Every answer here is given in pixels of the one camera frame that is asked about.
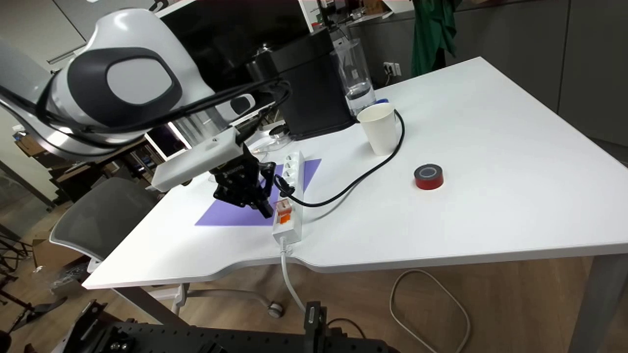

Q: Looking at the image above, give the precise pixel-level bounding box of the grey office chair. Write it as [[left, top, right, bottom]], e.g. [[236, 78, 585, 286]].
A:
[[50, 176, 160, 261]]

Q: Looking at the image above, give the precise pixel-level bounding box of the black plug and cable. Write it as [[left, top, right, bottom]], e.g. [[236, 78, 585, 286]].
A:
[[260, 108, 407, 210]]

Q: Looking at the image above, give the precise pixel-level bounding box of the clear water tank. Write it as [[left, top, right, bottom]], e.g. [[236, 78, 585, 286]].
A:
[[332, 31, 376, 116]]

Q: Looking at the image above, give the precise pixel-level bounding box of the black perforated breadboard base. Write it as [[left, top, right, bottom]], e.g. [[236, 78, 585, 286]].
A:
[[56, 302, 399, 353]]

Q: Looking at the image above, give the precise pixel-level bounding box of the purple paper mat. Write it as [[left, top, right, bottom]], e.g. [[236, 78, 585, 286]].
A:
[[195, 157, 324, 229]]

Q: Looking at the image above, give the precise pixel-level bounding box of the white power strip cable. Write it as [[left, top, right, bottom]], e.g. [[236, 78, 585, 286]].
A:
[[279, 235, 474, 353]]

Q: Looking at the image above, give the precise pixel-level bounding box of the white paper cup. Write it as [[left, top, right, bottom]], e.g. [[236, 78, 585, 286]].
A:
[[358, 104, 399, 155]]

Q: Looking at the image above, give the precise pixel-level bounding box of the red tape roll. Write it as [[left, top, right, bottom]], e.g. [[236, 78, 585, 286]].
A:
[[415, 163, 444, 190]]

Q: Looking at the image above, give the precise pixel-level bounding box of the white power strip adapter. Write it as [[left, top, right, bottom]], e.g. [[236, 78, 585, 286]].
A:
[[273, 151, 305, 241]]

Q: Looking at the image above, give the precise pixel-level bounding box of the green hanging cloth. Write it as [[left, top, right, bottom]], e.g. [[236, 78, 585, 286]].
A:
[[413, 0, 462, 74]]

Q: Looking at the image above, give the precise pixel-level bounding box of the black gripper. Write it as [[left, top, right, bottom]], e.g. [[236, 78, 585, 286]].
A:
[[213, 153, 277, 218]]

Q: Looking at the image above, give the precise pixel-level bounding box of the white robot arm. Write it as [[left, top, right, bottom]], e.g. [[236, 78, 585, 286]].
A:
[[0, 8, 275, 218]]

